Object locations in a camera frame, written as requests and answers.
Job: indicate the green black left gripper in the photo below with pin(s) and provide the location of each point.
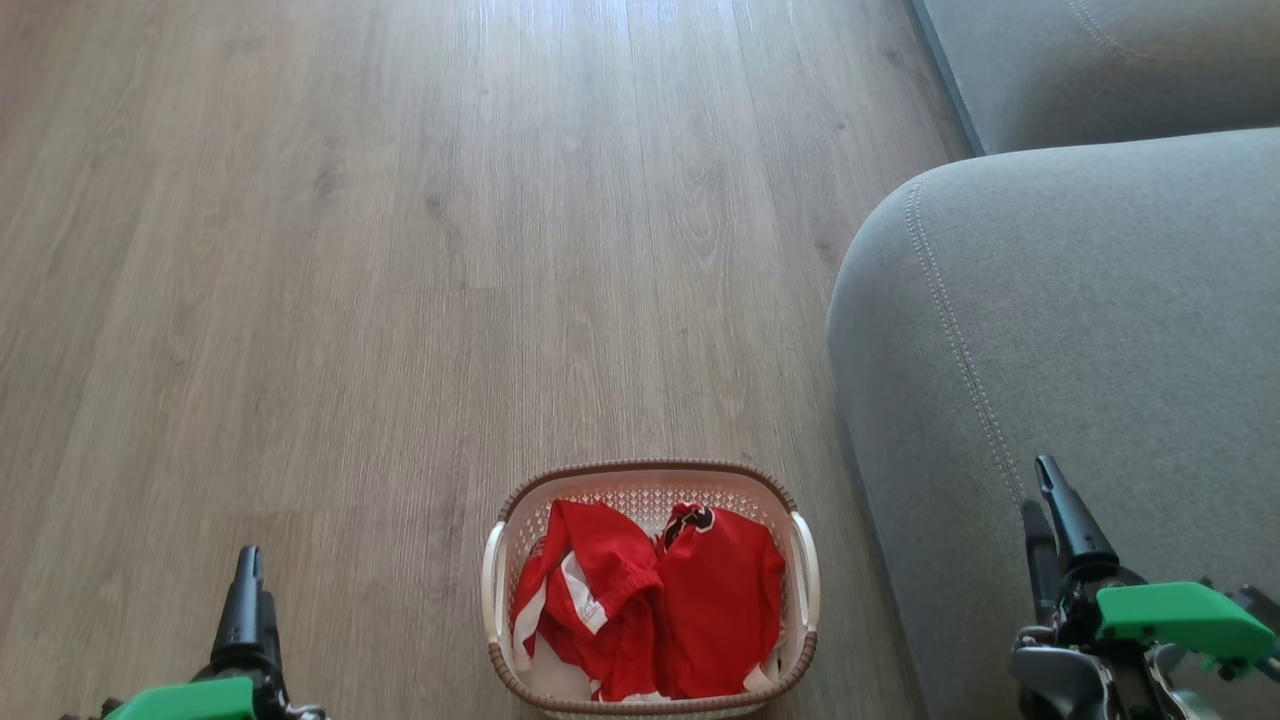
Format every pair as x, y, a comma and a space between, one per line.
190, 700

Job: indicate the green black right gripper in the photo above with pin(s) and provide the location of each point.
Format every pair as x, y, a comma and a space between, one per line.
1180, 620

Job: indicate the red shorts with white stripes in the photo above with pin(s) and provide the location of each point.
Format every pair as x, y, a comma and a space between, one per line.
590, 600

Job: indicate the red shirt with dark collar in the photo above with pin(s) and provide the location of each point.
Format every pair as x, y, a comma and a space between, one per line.
720, 610

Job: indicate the grey fabric sofa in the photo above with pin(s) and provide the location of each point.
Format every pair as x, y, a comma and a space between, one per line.
1100, 330

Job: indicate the white laundry basket brown rim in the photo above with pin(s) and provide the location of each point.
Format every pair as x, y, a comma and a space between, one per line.
650, 485

